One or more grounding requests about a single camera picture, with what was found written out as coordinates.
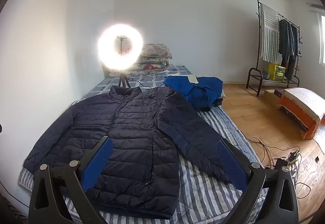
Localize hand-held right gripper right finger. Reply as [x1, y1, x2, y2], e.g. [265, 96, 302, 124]
[217, 138, 299, 224]

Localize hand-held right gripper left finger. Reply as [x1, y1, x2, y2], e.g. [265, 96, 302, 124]
[28, 136, 114, 224]

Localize navy puffer jacket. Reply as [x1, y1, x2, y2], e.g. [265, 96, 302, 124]
[23, 86, 233, 220]

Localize black clothes rack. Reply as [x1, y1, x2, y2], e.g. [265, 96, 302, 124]
[246, 0, 304, 97]

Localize striped blanket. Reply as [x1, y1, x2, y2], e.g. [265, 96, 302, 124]
[19, 103, 270, 224]

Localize power strip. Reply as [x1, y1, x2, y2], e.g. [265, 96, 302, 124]
[287, 151, 301, 164]

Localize cardboard box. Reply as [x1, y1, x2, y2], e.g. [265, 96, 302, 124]
[263, 89, 285, 108]

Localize blue folded garment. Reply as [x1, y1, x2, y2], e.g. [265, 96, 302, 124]
[162, 75, 224, 110]

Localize orange stool with white cover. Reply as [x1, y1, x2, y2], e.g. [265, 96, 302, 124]
[277, 88, 325, 140]

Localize blue checked bedsheet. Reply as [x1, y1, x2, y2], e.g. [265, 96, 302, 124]
[88, 64, 196, 99]

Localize yellow box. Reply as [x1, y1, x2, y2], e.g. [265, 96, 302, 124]
[268, 63, 286, 82]

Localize folded floral quilt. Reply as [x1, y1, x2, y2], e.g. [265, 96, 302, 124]
[127, 57, 170, 74]
[140, 43, 172, 60]

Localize phone holder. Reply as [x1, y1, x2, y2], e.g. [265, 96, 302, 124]
[117, 35, 127, 56]

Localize blue denim hanging garment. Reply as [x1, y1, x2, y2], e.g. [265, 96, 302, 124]
[289, 23, 300, 81]

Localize striped hanging cloth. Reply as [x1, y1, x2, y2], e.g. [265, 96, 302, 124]
[259, 3, 280, 64]

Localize dark grey hanging garment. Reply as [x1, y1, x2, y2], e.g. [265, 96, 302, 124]
[278, 19, 290, 67]

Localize floor cables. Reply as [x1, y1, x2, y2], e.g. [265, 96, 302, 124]
[245, 136, 312, 199]

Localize ring light cable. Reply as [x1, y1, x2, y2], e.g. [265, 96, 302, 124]
[127, 78, 164, 88]

